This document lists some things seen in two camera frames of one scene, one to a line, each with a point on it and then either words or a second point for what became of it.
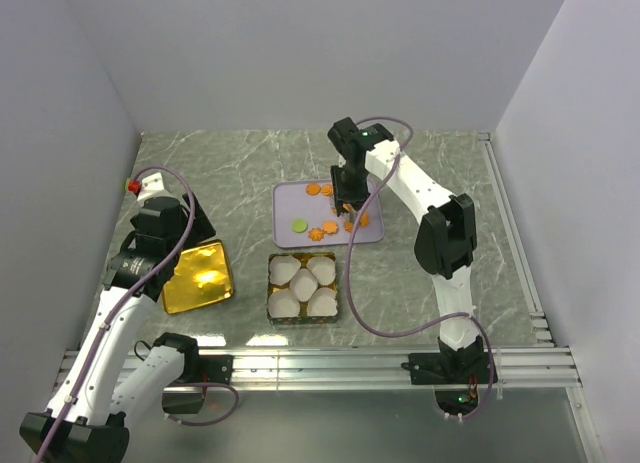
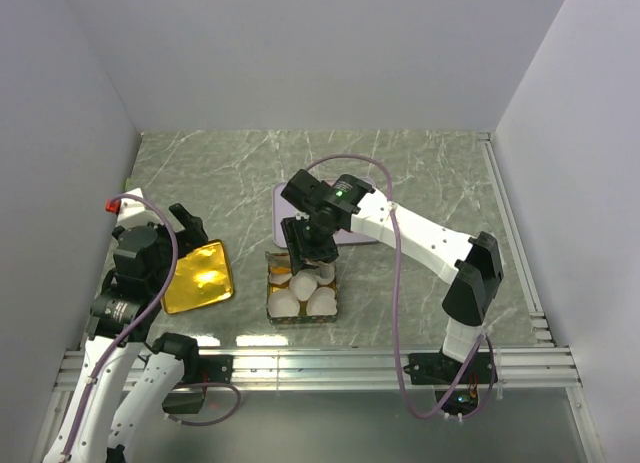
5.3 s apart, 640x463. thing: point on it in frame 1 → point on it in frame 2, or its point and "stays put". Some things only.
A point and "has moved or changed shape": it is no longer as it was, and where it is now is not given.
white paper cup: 323,303 stays put
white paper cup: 304,284 stays put
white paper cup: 283,304 stays put
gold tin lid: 202,276 stays put
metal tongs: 352,212 has moved or changed shape
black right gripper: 342,196 → 299,250
